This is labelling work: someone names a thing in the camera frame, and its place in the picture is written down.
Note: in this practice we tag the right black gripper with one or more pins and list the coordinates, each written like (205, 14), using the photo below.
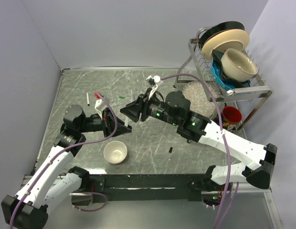
(132, 110)

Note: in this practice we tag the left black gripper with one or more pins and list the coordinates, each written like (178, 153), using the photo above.
(108, 121)

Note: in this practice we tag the white pen black tip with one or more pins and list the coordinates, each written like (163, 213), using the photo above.
(87, 99)

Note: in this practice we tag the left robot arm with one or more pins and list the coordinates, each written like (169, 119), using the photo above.
(31, 206)

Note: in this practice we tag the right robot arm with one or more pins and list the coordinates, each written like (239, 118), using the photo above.
(256, 161)

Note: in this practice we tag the white ceramic bowl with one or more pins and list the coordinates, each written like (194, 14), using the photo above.
(115, 152)

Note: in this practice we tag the clear textured glass plate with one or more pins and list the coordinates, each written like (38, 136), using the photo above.
(195, 93)

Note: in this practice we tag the black base bar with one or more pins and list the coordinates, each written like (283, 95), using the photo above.
(137, 187)

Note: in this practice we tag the blue dish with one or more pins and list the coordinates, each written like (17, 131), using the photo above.
(220, 78)

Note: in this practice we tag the red cup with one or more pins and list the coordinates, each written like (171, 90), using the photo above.
(231, 115)

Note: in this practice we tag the cream bowl on rack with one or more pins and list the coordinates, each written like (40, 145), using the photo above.
(237, 65)

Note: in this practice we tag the metal dish rack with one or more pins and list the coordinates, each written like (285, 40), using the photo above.
(258, 90)

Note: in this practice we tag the cream plate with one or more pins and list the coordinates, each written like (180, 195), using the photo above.
(231, 39)

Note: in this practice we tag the black plate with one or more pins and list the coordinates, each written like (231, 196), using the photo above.
(228, 25)

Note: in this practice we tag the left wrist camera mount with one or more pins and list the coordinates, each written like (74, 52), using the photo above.
(100, 105)

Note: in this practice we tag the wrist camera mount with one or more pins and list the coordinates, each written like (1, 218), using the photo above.
(100, 105)
(154, 81)

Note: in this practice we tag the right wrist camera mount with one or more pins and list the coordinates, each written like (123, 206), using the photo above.
(154, 81)

